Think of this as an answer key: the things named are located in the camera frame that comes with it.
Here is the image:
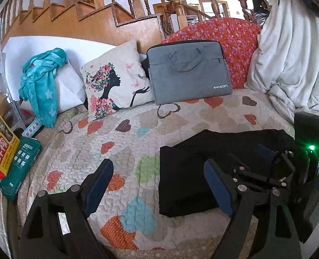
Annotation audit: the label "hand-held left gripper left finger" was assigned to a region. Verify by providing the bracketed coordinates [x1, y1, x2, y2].
[19, 159, 115, 259]

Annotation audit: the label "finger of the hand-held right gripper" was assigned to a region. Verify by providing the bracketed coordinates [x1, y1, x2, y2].
[227, 153, 287, 189]
[256, 144, 296, 178]

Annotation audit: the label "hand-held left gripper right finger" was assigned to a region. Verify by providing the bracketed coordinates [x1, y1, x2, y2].
[203, 159, 303, 259]

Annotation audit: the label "black pants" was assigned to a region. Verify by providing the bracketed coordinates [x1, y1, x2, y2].
[159, 129, 296, 218]

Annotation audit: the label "heart patterned quilt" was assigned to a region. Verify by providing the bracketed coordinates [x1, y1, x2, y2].
[16, 88, 297, 251]

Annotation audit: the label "white blanket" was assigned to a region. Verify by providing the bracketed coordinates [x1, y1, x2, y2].
[243, 0, 319, 122]

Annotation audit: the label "green box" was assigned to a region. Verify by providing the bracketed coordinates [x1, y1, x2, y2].
[0, 137, 43, 202]

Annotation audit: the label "pink dotted box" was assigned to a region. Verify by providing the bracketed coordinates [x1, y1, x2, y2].
[22, 123, 45, 138]

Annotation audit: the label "white pillow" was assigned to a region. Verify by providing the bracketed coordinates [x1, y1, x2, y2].
[54, 63, 88, 113]

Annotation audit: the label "grey laptop bag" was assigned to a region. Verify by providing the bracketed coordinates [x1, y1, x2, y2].
[147, 40, 233, 106]

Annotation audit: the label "yellow red carton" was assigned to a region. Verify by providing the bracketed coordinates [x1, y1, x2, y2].
[0, 90, 21, 182]

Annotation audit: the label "red floral cushion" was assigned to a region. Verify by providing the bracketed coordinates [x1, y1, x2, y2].
[159, 17, 261, 90]

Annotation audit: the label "teal star blanket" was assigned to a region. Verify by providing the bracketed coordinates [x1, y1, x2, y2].
[19, 48, 68, 128]

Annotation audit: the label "printed throw pillow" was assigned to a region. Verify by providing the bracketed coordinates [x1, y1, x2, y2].
[80, 38, 156, 123]

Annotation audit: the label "wooden staircase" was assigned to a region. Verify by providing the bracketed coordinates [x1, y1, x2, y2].
[0, 0, 257, 54]

